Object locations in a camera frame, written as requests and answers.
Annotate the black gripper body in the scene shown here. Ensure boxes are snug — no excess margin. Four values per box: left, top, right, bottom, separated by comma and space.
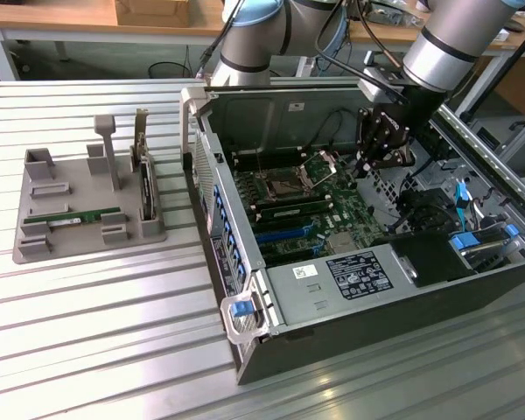
370, 84, 445, 154

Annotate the green RAM stick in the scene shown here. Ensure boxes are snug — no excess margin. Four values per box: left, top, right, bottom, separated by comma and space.
258, 199, 329, 222
24, 206, 126, 227

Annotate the silver perforated disk bay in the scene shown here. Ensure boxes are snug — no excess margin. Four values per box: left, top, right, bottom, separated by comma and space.
356, 91, 441, 222

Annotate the metal socket cover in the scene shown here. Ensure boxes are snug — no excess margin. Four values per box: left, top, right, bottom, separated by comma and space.
301, 150, 339, 185

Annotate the black case fan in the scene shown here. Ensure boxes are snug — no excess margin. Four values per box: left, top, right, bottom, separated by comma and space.
395, 187, 456, 235

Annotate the green motherboard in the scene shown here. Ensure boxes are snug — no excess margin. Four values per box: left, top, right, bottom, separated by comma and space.
230, 147, 389, 269

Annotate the grey metal part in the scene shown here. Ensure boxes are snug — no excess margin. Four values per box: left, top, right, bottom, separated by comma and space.
367, 4, 417, 25

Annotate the CPU socket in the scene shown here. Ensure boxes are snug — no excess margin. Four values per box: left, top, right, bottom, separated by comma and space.
262, 168, 310, 202

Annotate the black RAM slot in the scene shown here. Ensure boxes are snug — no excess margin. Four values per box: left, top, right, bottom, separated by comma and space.
231, 150, 302, 162
235, 160, 305, 172
234, 157, 304, 169
248, 190, 327, 207
233, 153, 303, 165

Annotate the silver chipset heatsink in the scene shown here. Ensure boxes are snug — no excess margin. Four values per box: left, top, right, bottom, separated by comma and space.
327, 233, 356, 255

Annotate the disk with blue carrier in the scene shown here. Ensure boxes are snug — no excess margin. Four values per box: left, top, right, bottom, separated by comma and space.
448, 222, 522, 275

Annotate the black tripod pole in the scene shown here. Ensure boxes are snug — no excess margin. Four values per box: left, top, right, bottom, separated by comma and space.
458, 19, 525, 124

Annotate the thin metal locking lever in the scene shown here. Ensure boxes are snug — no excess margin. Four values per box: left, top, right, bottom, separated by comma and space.
254, 143, 267, 181

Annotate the blue expansion slot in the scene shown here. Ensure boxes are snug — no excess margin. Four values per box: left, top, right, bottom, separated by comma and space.
254, 223, 310, 247

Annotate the long black expansion slot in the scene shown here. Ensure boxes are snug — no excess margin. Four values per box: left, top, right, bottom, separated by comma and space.
264, 251, 319, 266
252, 217, 316, 233

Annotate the grey power supply unit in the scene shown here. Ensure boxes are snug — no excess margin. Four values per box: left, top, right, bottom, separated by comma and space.
265, 242, 417, 330

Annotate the open black PC case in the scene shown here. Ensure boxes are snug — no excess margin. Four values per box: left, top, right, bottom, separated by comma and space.
179, 80, 525, 386

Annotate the brown cardboard box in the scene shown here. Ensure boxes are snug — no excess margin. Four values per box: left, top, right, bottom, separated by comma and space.
115, 0, 192, 26

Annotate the grey parts rack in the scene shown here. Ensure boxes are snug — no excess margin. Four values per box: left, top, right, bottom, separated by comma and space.
11, 114, 168, 264

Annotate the black wire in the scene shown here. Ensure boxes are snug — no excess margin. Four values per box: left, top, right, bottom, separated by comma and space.
308, 108, 364, 150

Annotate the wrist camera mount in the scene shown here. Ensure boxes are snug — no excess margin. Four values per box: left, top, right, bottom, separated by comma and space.
360, 65, 410, 106

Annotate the blue wire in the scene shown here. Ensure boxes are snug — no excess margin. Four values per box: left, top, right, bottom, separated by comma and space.
453, 179, 470, 233

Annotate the grey metal frame beam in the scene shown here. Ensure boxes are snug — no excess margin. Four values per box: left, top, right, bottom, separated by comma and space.
453, 52, 515, 119

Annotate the black hanging cable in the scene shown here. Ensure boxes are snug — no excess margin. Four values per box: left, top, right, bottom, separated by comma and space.
195, 0, 247, 82

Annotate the graphics card with metal bracket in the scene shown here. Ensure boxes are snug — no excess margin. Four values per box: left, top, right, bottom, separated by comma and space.
129, 108, 158, 222

